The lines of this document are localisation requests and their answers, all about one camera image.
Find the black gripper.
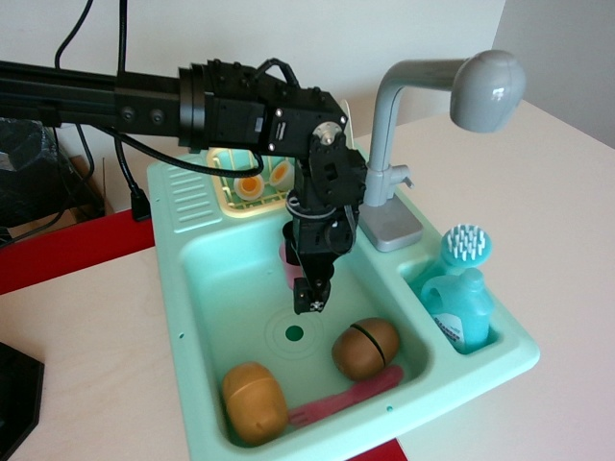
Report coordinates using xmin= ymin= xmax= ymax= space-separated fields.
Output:
xmin=283 ymin=190 xmax=358 ymax=315

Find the pink plastic cup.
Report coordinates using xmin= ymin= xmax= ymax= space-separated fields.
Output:
xmin=279 ymin=242 xmax=304 ymax=290

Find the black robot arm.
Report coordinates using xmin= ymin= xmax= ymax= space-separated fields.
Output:
xmin=1 ymin=59 xmax=367 ymax=314

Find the mint green toy sink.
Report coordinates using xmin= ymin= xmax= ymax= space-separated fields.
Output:
xmin=147 ymin=162 xmax=540 ymax=460

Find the yellow drying rack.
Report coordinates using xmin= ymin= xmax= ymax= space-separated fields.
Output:
xmin=206 ymin=148 xmax=295 ymax=218

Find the brown toy kiwi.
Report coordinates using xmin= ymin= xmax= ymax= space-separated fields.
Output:
xmin=332 ymin=318 xmax=401 ymax=381

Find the pink toy fork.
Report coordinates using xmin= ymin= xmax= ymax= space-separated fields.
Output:
xmin=288 ymin=365 xmax=405 ymax=427

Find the left toy egg half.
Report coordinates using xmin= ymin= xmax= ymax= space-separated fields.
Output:
xmin=234 ymin=175 xmax=265 ymax=202

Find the toy egg half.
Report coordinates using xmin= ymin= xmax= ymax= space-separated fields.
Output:
xmin=234 ymin=175 xmax=265 ymax=202
xmin=269 ymin=159 xmax=294 ymax=191

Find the right toy egg half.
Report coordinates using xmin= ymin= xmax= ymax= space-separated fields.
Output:
xmin=269 ymin=159 xmax=294 ymax=191

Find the yellow-brown toy potato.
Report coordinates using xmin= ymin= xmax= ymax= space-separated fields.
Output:
xmin=222 ymin=362 xmax=288 ymax=446

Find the teal cleaner bottle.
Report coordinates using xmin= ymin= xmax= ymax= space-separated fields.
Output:
xmin=419 ymin=268 xmax=495 ymax=354

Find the teal dish brush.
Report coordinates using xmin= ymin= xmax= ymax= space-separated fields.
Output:
xmin=423 ymin=224 xmax=493 ymax=281

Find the cream toy knife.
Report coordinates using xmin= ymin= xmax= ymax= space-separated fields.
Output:
xmin=340 ymin=99 xmax=356 ymax=150

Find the grey toy faucet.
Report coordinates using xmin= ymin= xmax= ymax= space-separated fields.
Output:
xmin=359 ymin=50 xmax=527 ymax=253

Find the black bag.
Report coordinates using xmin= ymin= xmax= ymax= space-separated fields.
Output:
xmin=1 ymin=118 xmax=100 ymax=228

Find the black gooseneck cable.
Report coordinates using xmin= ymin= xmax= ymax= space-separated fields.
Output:
xmin=112 ymin=0 xmax=152 ymax=223

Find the black power cable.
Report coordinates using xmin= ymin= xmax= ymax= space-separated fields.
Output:
xmin=47 ymin=0 xmax=105 ymax=217

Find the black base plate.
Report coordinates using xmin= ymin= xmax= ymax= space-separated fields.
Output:
xmin=1 ymin=343 xmax=44 ymax=460

